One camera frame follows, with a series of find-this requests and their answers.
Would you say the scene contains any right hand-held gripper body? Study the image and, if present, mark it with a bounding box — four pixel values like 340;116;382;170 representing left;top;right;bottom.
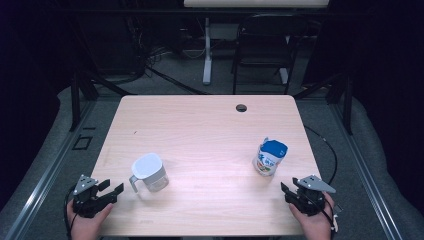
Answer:
289;174;337;217

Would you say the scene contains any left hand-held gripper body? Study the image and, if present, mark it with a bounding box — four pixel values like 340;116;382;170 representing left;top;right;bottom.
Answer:
72;174;114;219

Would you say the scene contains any white and blue salt bag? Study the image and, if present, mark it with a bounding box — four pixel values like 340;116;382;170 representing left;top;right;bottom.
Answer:
252;137;289;178

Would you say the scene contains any clear jar with white lid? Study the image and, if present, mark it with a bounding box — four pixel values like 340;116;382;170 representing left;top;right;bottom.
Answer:
129;152;170;194

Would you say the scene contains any person's left hand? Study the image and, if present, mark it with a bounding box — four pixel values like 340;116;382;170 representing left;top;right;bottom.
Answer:
66;202;115;240

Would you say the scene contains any person's right hand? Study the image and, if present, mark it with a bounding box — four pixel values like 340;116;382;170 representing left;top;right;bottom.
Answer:
289;194;335;240

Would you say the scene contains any black metal stand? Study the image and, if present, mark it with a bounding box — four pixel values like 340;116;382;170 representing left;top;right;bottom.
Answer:
293;73;354;136
68;71;134;132

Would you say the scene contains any white desk leg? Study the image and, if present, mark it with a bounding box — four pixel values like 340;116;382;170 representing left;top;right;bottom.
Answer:
202;17;214;86
279;34;290;85

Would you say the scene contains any black folding chair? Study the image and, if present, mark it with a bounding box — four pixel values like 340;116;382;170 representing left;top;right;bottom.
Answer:
231;13;309;95

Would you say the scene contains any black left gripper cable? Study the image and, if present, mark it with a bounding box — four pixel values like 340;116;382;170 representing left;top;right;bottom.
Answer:
63;188;80;240

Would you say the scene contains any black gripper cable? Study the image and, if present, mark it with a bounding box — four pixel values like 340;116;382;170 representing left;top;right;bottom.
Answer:
311;193;339;233
63;188;80;240

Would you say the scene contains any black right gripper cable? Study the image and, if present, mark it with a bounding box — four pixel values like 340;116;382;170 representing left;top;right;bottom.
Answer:
311;193;339;233

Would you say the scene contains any black cable beside table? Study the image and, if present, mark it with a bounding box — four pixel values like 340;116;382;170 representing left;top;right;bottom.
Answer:
304;125;339;186

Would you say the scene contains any aluminium floor rail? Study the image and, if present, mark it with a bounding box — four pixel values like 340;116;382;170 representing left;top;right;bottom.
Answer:
4;99;98;240
329;103;405;240

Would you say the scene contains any black floor outlet frame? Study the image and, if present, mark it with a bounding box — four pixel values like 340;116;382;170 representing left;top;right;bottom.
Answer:
72;134;94;151

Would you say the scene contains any black floor cable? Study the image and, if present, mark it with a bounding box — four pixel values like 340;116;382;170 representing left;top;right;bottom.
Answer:
144;64;210;96

